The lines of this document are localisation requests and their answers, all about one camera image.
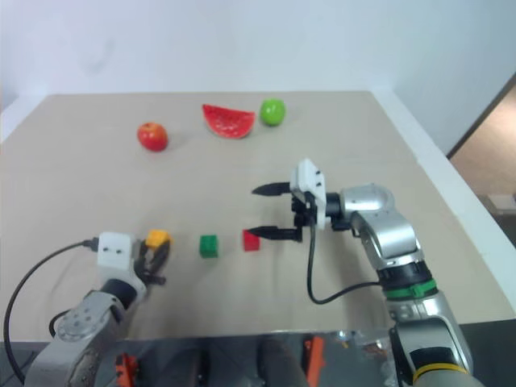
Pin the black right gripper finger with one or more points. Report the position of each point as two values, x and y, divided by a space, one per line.
274 188
274 232

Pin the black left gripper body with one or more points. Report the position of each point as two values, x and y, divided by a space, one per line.
152 276

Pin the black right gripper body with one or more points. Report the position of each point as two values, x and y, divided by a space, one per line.
303 209

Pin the orange cube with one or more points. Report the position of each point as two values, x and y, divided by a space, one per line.
157 238

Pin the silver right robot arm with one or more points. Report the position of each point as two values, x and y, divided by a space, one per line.
395 242

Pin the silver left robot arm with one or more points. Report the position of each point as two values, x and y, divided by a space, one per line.
76 326

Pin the red cube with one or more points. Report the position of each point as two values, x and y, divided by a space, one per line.
251 241

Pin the green cube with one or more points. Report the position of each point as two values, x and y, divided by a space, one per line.
209 246

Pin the green apple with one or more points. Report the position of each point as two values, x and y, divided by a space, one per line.
272 112

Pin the red watermelon slice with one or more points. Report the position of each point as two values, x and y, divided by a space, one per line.
227 121

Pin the orange clamp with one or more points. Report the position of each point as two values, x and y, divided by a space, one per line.
127 367
315 356

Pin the red apple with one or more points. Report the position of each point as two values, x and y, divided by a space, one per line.
152 137

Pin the cardboard box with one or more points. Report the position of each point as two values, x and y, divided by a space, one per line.
503 203

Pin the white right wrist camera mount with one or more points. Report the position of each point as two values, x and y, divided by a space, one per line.
310 181

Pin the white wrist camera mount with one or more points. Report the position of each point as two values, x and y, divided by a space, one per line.
115 252
310 181

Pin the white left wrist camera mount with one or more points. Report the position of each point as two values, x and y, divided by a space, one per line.
115 252

